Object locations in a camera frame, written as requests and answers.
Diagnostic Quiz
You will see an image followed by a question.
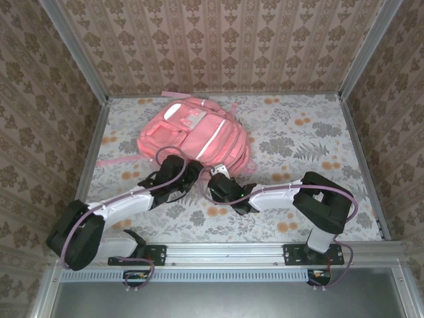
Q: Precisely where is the black controller board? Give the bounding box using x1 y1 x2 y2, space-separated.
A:
123 269 149 288
307 268 333 288

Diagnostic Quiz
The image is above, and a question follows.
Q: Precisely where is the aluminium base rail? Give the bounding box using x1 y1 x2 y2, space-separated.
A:
49 240 407 268

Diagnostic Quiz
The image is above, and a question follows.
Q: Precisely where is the pink backpack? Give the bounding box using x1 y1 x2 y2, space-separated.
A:
96 91 258 175

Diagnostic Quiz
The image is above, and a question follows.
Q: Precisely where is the aluminium side rail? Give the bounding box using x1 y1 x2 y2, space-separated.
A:
49 97 111 248
339 95 392 242

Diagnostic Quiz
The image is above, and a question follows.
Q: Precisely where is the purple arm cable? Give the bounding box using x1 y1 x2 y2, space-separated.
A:
199 166 359 292
61 146 188 294

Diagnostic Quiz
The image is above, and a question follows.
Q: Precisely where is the aluminium back rail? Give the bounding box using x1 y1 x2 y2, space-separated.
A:
107 91 343 99

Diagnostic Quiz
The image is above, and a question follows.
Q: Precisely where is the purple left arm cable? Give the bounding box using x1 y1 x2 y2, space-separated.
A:
61 146 188 294

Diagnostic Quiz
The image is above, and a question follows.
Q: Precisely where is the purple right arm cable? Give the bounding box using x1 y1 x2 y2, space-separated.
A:
199 166 359 292

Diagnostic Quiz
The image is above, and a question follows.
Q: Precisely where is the grey metal panel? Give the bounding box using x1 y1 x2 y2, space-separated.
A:
31 266 415 318

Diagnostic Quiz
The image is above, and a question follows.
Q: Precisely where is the grey slotted cable duct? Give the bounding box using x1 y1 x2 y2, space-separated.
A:
61 268 311 283

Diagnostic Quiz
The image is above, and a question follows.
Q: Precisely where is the aluminium frame post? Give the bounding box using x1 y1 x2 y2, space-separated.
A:
36 0 110 104
337 0 403 100

